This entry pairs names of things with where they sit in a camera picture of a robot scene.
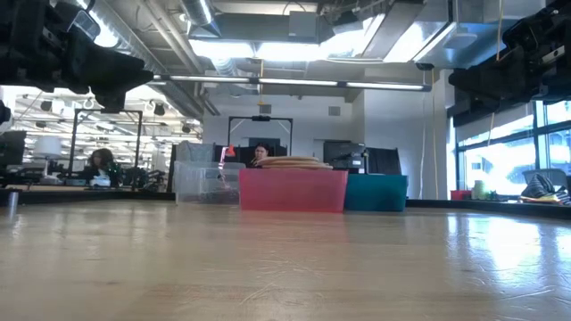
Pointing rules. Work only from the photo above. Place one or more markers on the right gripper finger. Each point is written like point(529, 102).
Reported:
point(487, 107)
point(499, 76)

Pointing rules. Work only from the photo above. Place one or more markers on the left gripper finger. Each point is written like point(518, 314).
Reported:
point(114, 99)
point(116, 73)

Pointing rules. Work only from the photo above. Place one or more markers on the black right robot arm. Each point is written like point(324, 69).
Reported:
point(560, 9)

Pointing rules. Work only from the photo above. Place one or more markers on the person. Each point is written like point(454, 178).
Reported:
point(102, 167)
point(261, 153)

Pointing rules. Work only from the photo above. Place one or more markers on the green cup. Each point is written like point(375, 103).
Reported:
point(479, 189)

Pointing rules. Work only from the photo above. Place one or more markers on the white table lamp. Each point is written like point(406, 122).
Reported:
point(47, 147)

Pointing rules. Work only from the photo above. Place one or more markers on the small red box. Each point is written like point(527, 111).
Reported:
point(460, 194)

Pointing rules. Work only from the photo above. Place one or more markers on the grey office chair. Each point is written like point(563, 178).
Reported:
point(557, 175)

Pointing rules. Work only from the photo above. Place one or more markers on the striped clothing pile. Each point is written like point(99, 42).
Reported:
point(542, 189)

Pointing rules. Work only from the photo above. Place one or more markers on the dark partition screen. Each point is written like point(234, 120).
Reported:
point(383, 160)

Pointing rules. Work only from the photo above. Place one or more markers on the clear plastic bin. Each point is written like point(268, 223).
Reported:
point(201, 183)

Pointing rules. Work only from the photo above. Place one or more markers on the red desk lamp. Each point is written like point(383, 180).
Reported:
point(230, 150)

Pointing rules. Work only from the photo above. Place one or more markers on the teal plastic bin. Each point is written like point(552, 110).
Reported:
point(377, 194)

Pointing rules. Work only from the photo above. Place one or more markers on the long ceiling light bar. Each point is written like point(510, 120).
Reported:
point(294, 82)

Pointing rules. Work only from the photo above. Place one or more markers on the pink plastic bin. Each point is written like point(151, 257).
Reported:
point(292, 191)

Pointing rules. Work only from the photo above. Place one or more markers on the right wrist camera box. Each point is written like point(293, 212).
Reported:
point(519, 31)

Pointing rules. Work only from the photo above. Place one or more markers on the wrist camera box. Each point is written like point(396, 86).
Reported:
point(519, 31)
point(84, 24)

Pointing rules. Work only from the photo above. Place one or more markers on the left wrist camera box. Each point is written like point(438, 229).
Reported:
point(84, 24)

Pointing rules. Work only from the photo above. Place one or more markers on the black stand frame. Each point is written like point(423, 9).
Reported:
point(75, 147)
point(260, 118)

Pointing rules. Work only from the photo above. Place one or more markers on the black aluminium table frame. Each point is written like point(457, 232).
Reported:
point(89, 196)

